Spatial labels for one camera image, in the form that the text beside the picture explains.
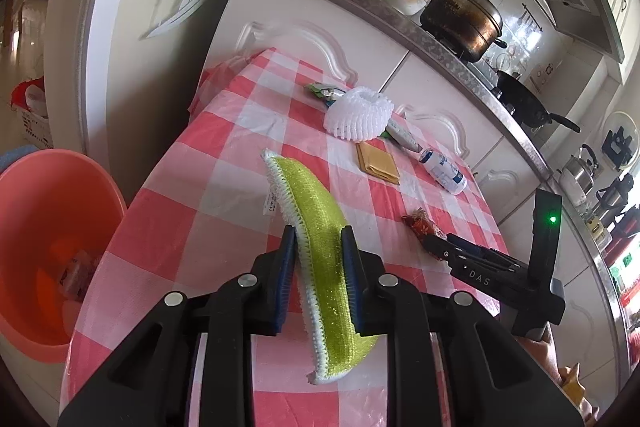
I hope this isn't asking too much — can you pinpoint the white bottle with blue label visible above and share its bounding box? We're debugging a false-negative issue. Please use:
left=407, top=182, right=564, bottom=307
left=418, top=146, right=469, bottom=196

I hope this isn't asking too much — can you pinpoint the brown steel cooking pot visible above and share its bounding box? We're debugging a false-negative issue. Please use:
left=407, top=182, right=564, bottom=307
left=419, top=0, right=509, bottom=64

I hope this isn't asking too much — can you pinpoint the steel kitchen countertop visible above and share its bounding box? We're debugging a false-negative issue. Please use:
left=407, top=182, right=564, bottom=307
left=231, top=0, right=640, bottom=358

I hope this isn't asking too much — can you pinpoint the person's right hand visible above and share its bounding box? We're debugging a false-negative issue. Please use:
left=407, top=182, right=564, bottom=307
left=516, top=323, right=599, bottom=427

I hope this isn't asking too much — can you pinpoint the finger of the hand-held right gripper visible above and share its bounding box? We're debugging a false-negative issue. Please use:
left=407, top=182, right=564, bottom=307
left=420, top=234, right=463, bottom=265
left=445, top=233, right=532, bottom=269

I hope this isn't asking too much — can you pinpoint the yellow green scrubbing sponge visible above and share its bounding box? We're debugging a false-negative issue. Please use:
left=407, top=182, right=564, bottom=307
left=261, top=149, right=382, bottom=386

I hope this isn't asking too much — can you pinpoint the steel kettle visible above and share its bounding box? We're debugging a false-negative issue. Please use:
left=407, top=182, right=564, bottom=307
left=558, top=144, right=599, bottom=208

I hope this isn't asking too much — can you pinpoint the white basket with red bag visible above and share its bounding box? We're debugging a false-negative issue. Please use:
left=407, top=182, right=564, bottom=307
left=11, top=76, right=54, bottom=148

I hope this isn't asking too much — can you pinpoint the white patterned door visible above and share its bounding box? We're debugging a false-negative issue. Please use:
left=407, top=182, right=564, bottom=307
left=42, top=0, right=281, bottom=208

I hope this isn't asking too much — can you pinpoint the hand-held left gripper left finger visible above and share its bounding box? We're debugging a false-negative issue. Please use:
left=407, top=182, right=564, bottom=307
left=57, top=224, right=298, bottom=427

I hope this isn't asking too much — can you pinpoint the green white snack packet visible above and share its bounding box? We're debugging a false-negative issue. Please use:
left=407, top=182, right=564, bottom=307
left=305, top=82, right=347, bottom=108

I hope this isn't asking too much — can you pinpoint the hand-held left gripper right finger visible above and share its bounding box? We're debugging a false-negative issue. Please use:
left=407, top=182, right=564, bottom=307
left=340, top=227, right=586, bottom=427

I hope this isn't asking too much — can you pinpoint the yellow folded cloth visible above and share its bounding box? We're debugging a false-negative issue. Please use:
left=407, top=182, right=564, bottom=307
left=355, top=140, right=402, bottom=186

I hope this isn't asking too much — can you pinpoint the black wok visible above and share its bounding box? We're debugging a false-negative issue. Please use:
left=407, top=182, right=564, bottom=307
left=494, top=69, right=582, bottom=134

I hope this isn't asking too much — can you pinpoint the small white foam fruit net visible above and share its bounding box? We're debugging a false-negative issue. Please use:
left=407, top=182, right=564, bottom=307
left=323, top=87, right=395, bottom=142

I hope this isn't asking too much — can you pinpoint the orange plastic basin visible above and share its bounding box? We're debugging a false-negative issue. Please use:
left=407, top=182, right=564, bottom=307
left=0, top=148, right=129, bottom=364

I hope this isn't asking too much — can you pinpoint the white kitchen cabinet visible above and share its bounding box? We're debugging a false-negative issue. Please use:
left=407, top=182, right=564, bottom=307
left=200, top=0, right=632, bottom=408

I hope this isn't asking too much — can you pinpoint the red snack wrapper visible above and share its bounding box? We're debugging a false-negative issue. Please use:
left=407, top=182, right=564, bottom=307
left=402, top=208, right=449, bottom=243

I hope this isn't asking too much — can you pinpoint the blue plastic basin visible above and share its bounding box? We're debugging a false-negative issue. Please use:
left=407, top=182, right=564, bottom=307
left=0, top=145, right=37, bottom=174

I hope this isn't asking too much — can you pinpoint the red white checked plastic tablecloth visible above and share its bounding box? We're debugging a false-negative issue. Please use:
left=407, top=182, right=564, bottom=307
left=59, top=48, right=512, bottom=427

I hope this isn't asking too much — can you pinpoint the dark steel thermos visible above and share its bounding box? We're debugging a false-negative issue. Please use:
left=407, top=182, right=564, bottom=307
left=596, top=173, right=637, bottom=229

